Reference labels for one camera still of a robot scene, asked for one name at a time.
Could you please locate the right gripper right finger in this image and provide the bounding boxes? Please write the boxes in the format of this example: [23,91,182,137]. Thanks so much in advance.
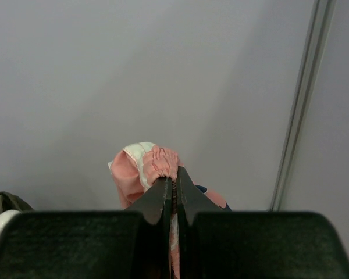
[176,167,349,278]

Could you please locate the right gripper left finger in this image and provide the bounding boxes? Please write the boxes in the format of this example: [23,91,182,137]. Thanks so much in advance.
[0,178,172,278]

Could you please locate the pink patterned shorts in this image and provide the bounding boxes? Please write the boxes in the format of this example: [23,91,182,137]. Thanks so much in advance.
[108,142,231,278]

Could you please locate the white and steel clothes rack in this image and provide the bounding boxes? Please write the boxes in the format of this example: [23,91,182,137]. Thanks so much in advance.
[0,209,21,242]

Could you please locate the olive green shorts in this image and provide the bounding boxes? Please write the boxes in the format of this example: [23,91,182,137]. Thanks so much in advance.
[0,191,33,214]

